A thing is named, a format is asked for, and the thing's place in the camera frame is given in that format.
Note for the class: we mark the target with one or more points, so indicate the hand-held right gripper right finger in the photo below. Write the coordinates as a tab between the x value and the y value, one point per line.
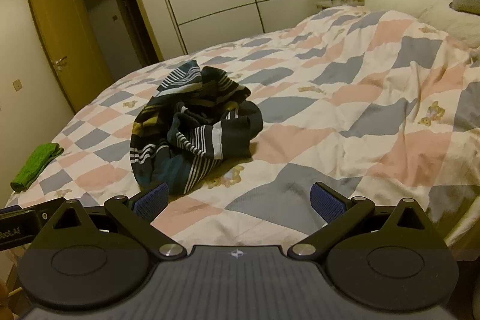
327	203

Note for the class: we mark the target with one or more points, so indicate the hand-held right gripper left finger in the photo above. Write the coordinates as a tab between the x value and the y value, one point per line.
152	202

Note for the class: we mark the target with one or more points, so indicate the dark striped garment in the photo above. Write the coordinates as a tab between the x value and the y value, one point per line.
187	125

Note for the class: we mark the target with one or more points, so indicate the green towel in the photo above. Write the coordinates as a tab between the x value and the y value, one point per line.
33	164

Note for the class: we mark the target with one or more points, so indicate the pink grey checkered blanket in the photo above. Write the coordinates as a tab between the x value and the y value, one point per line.
337	98

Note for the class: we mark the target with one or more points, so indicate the wooden door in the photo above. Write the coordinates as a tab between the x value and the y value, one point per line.
63	35

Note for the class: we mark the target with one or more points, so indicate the cream pillow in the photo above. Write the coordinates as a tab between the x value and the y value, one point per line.
450	22

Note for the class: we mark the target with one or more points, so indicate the wall light switch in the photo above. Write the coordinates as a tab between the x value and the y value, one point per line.
17	84

